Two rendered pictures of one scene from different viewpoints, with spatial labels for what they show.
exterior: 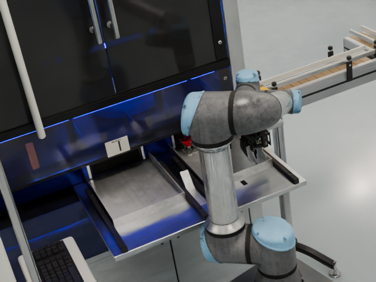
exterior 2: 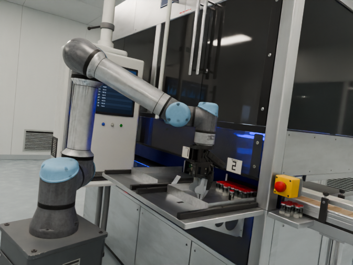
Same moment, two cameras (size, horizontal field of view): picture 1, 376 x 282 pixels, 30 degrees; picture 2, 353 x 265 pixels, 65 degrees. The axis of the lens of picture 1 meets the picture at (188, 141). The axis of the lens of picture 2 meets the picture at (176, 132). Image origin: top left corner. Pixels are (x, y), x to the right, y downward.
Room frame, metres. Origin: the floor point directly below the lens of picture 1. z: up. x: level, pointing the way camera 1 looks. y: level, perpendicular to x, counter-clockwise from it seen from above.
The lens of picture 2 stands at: (1.65, -1.17, 1.21)
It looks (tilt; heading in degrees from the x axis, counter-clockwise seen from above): 3 degrees down; 73
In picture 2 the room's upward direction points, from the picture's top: 7 degrees clockwise
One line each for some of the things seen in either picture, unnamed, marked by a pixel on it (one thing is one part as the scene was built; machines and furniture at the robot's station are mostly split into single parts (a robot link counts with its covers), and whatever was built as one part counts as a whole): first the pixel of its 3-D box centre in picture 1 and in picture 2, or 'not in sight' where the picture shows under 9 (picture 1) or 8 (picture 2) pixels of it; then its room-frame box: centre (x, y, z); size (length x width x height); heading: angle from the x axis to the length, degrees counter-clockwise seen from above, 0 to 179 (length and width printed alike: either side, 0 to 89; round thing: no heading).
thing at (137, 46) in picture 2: not in sight; (135, 71); (1.93, 0.95, 1.50); 0.49 x 0.01 x 0.59; 109
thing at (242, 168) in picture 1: (218, 154); (216, 194); (2.19, -0.10, 0.90); 0.34 x 0.26 x 0.04; 19
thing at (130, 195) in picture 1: (132, 186); (171, 175); (2.08, 0.22, 0.90); 0.34 x 0.26 x 0.04; 19
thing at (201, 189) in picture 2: (261, 154); (200, 190); (2.05, -0.24, 0.95); 0.06 x 0.03 x 0.09; 19
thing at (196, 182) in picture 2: (253, 157); (195, 187); (2.04, -0.21, 0.95); 0.06 x 0.03 x 0.09; 19
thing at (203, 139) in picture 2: not in sight; (205, 139); (2.05, -0.23, 1.14); 0.08 x 0.08 x 0.05
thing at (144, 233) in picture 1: (185, 185); (179, 190); (2.07, 0.04, 0.87); 0.70 x 0.48 x 0.02; 109
